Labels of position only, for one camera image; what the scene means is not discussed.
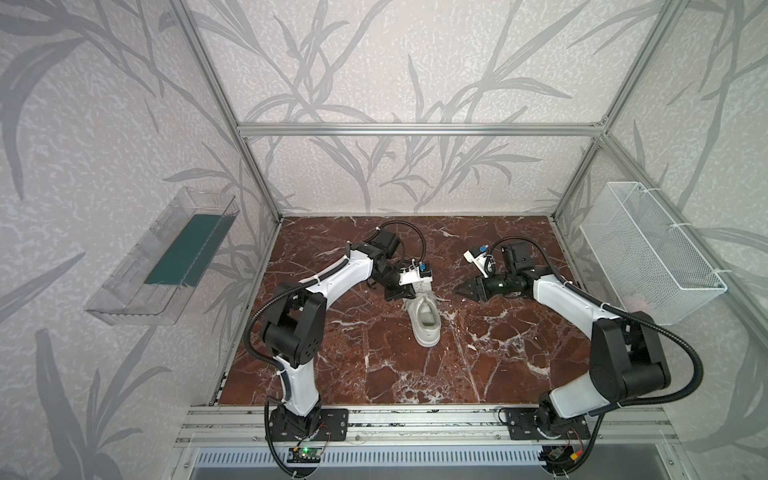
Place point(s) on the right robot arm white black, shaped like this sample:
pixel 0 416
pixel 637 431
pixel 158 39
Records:
pixel 626 359

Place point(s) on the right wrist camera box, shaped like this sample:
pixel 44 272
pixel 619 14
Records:
pixel 482 259

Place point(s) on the white wire mesh basket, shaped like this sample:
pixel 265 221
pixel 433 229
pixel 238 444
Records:
pixel 643 250

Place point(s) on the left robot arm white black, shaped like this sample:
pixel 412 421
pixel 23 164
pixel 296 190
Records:
pixel 294 319

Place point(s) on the green circuit board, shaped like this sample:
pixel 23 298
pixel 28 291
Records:
pixel 305 455

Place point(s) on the pink object in basket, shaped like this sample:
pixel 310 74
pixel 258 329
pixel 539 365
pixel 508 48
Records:
pixel 636 303

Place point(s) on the right wired connector board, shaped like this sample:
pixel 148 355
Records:
pixel 561 455

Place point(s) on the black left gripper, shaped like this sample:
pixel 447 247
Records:
pixel 398 287

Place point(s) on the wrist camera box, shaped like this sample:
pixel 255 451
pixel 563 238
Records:
pixel 482 259
pixel 417 272

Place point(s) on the clear plastic wall tray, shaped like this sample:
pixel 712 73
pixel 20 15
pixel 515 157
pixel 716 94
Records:
pixel 159 275

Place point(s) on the white sneaker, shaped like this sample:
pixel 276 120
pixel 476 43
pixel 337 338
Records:
pixel 424 315

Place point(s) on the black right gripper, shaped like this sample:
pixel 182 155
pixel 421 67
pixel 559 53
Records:
pixel 484 286

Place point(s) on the aluminium frame rail base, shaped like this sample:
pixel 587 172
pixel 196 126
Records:
pixel 411 425

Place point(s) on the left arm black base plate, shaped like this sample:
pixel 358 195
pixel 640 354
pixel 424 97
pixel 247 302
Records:
pixel 325 424

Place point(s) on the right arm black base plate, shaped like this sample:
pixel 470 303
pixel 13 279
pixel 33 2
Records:
pixel 540 424

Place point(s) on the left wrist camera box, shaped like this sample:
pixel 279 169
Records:
pixel 417 272

